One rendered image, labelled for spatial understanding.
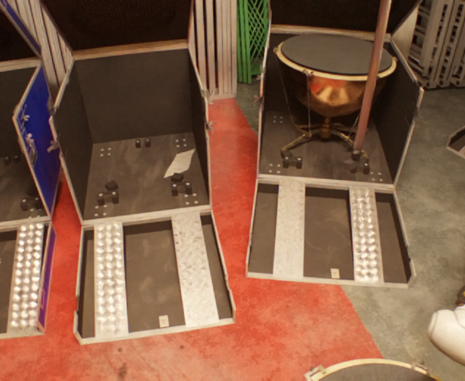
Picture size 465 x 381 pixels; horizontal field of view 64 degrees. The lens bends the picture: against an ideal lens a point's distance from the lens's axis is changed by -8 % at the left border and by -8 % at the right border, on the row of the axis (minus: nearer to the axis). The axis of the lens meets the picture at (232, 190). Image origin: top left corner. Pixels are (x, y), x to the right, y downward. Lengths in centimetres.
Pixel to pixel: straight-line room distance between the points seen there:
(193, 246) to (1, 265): 131
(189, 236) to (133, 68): 138
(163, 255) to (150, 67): 143
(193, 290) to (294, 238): 75
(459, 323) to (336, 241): 178
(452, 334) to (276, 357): 132
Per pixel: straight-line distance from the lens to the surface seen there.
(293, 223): 275
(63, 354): 242
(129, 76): 324
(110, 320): 241
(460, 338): 110
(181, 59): 321
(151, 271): 258
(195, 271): 247
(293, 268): 257
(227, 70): 434
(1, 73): 337
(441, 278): 285
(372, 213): 291
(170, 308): 241
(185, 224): 265
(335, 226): 289
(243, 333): 232
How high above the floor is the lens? 200
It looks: 40 degrees down
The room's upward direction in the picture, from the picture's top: straight up
